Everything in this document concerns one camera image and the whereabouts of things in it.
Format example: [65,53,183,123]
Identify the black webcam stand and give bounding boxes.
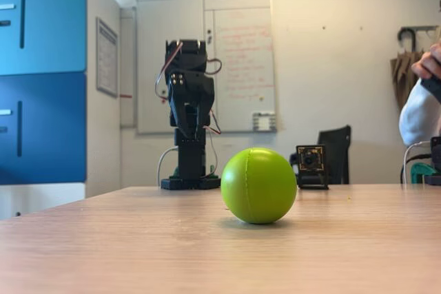
[295,169,330,191]

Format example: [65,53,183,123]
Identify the framed paper notice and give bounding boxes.
[95,16,119,98]

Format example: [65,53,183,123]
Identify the white power cable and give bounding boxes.
[157,145,179,187]

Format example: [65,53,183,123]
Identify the brown folded umbrella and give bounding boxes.
[389,27,441,112]

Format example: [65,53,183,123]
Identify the narrow white board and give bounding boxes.
[119,6,138,129]

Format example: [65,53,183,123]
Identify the grey wall coat rack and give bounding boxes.
[400,25,441,34]

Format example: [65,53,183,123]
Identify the white sleeved forearm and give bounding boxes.
[398,78,441,147]

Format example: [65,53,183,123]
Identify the dark blue cabinet door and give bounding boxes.
[0,72,87,185]

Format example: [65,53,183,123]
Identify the red white servo cable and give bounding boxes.
[203,56,224,76]
[154,41,184,104]

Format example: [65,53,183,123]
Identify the black chair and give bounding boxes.
[288,125,353,185]

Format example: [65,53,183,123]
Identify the large wall whiteboard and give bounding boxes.
[134,0,278,135]

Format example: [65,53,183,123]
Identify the black leader arm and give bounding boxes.
[418,76,441,187]

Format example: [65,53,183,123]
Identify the white usb cable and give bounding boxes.
[402,140,432,185]

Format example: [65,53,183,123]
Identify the white locker cabinet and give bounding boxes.
[0,0,122,220]

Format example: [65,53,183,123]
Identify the green foam ball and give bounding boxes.
[220,147,298,224]

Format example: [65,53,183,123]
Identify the small black webcam module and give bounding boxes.
[296,145,327,174]

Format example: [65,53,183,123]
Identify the light blue cabinet door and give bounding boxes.
[0,0,88,76]

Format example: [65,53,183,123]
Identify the person's hand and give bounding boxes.
[411,39,441,81]

